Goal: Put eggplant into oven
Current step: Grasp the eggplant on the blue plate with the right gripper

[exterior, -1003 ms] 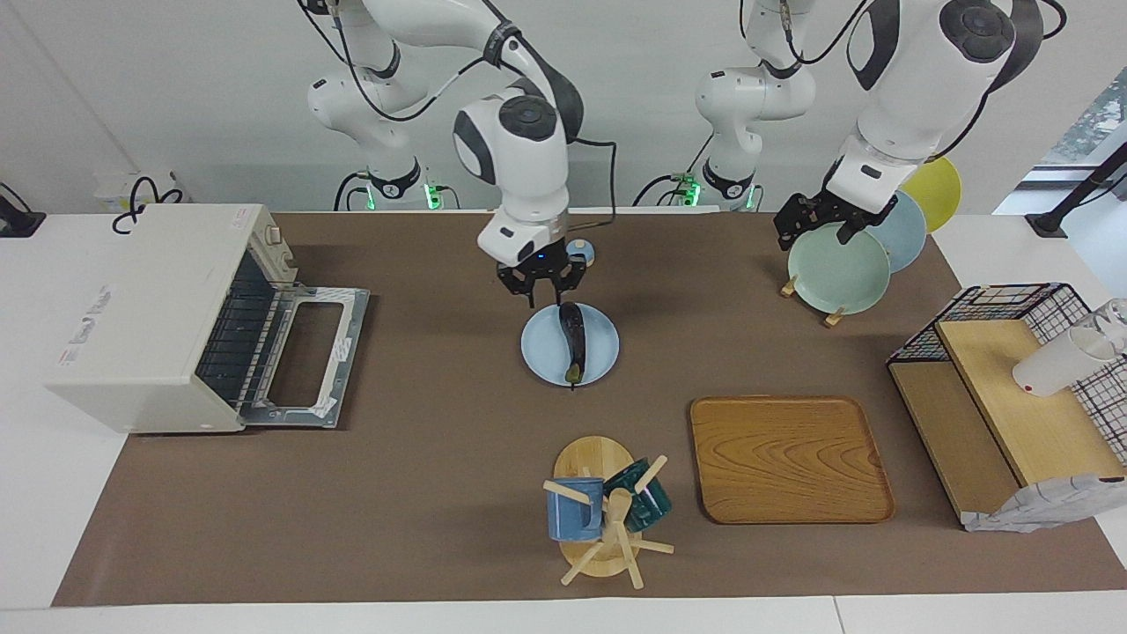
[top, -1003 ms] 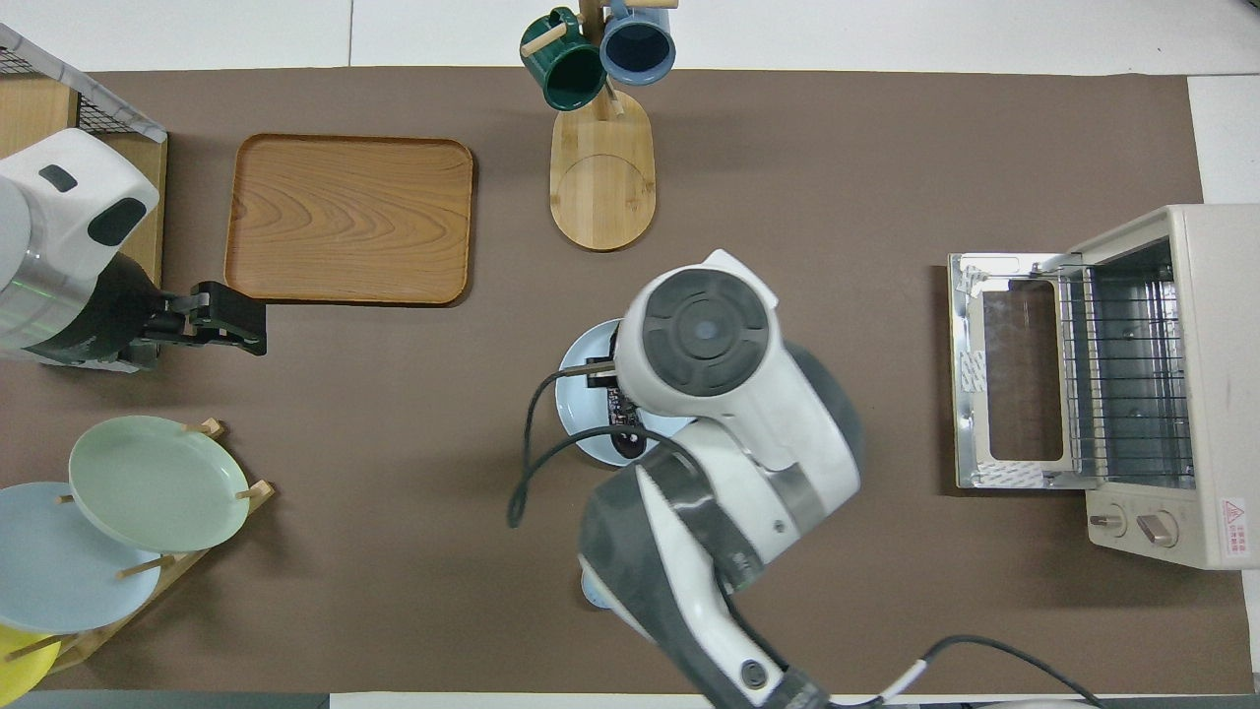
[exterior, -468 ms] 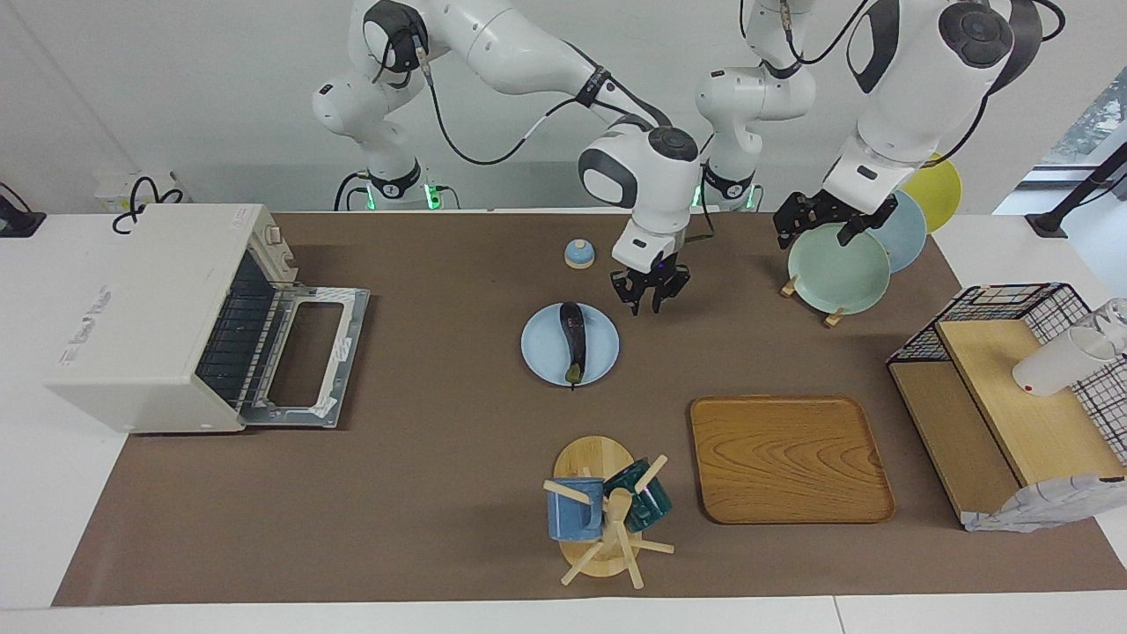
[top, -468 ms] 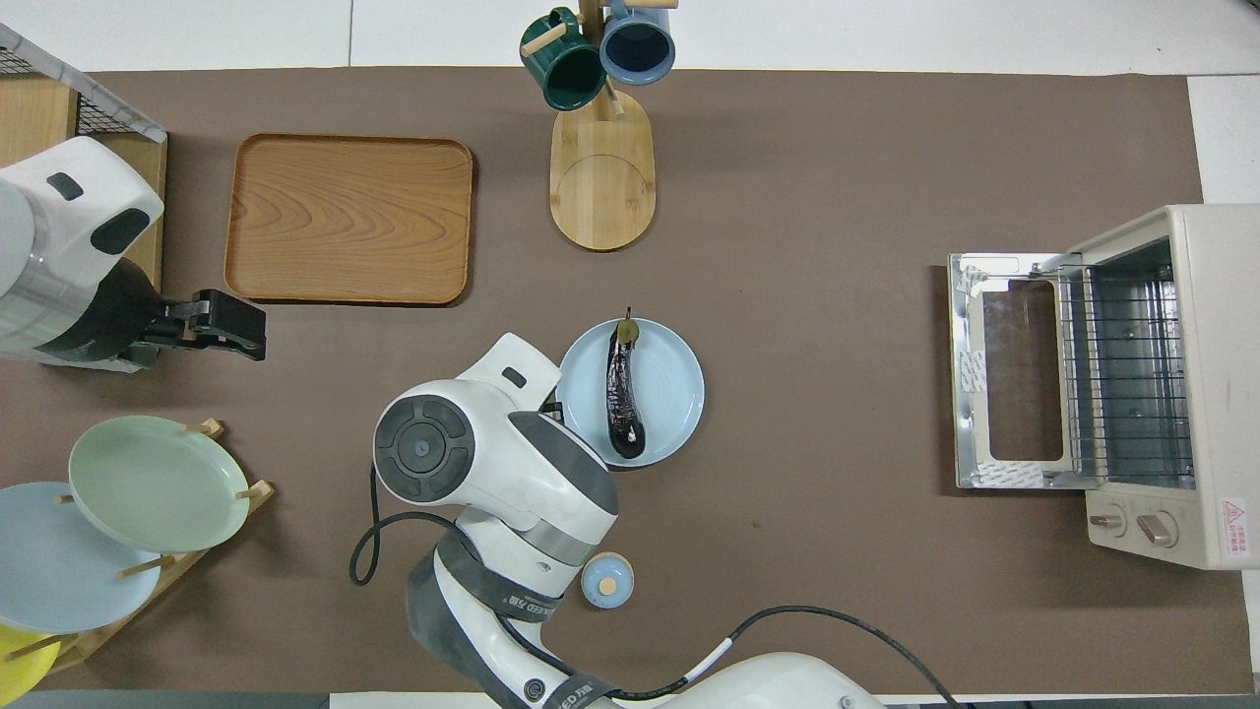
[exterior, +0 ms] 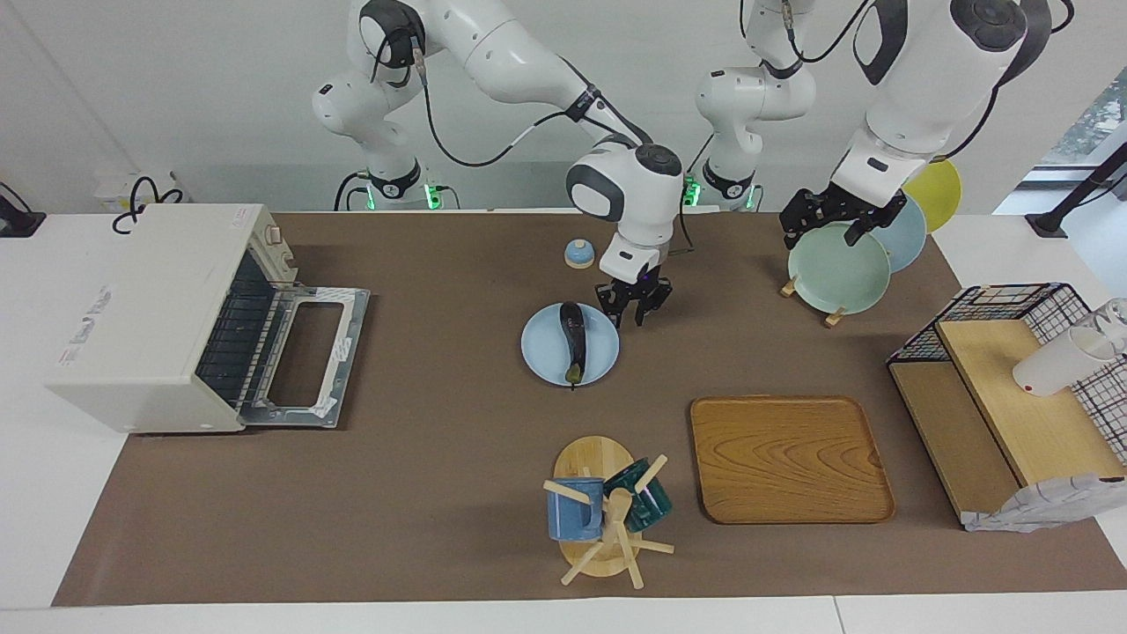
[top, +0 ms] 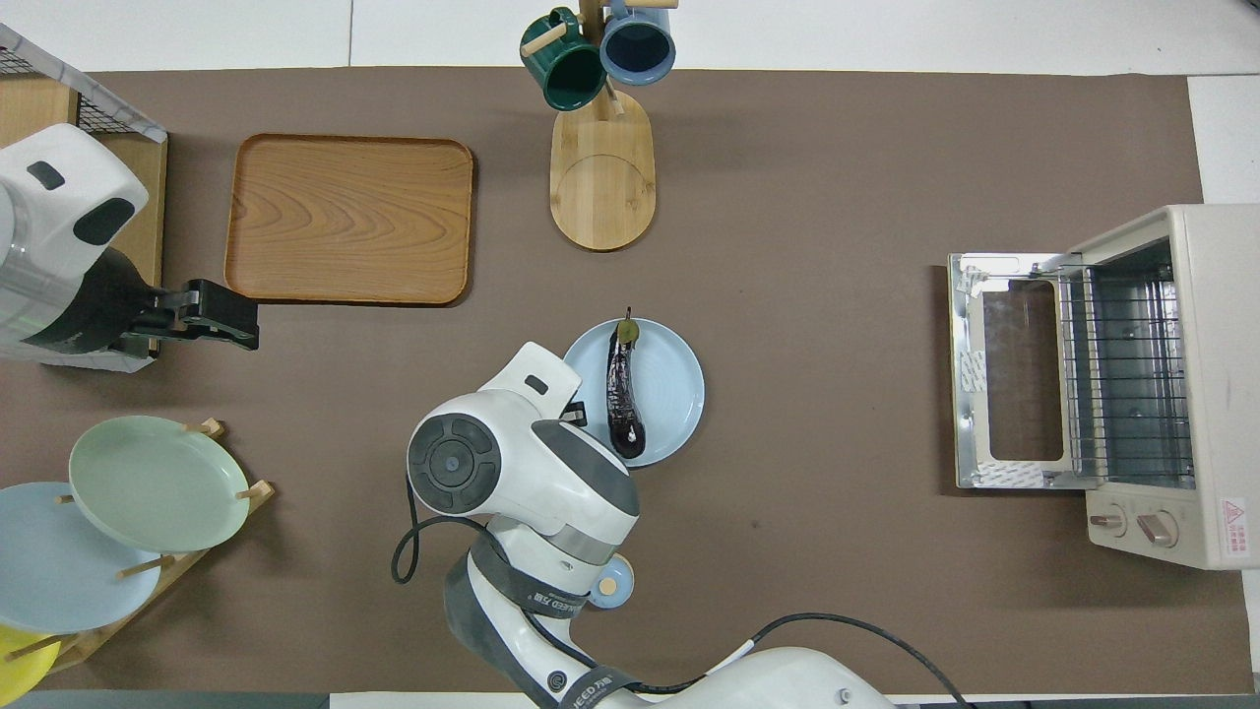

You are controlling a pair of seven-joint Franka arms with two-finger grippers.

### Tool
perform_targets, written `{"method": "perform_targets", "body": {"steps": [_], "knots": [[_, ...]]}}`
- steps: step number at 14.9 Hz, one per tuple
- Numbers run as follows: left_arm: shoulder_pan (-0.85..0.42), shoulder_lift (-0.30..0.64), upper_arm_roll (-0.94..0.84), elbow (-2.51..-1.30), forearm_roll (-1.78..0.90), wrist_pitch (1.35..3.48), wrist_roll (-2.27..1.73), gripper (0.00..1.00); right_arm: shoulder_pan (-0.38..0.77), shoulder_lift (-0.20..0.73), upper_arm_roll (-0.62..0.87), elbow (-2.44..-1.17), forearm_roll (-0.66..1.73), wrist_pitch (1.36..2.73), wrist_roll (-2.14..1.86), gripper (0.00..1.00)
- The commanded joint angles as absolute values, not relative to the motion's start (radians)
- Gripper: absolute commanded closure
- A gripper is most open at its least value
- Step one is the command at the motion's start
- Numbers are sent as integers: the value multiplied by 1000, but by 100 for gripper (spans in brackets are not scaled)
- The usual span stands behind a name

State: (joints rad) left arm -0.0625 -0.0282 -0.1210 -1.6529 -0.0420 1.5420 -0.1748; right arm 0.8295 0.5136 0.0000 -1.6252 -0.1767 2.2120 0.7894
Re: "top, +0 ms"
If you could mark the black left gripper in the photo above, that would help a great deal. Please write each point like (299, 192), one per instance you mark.
(217, 315)

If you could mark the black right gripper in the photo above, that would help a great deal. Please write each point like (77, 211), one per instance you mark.
(575, 414)

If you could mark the dark purple eggplant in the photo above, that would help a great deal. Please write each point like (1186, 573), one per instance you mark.
(625, 394)

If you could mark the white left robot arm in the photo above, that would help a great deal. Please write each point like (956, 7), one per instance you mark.
(49, 226)

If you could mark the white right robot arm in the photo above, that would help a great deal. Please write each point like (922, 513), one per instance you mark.
(532, 473)

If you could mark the cream toaster oven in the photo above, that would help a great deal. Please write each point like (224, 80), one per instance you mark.
(1221, 345)

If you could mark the wooden serving tray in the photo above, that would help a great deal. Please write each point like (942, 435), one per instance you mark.
(349, 217)

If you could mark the pale green plate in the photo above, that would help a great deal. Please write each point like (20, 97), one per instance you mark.
(157, 483)

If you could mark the wooden plate rack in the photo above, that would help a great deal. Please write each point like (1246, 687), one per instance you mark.
(251, 492)

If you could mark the wooden mug tree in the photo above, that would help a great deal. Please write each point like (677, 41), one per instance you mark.
(602, 187)

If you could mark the brown table mat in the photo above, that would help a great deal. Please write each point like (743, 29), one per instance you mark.
(787, 197)

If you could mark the light blue racked plate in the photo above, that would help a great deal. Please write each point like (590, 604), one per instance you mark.
(49, 571)

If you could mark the dark green mug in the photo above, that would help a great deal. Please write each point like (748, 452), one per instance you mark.
(566, 69)

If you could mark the blue mug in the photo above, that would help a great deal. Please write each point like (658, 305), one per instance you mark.
(638, 49)

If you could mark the yellow plate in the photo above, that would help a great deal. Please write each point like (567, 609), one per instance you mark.
(20, 670)

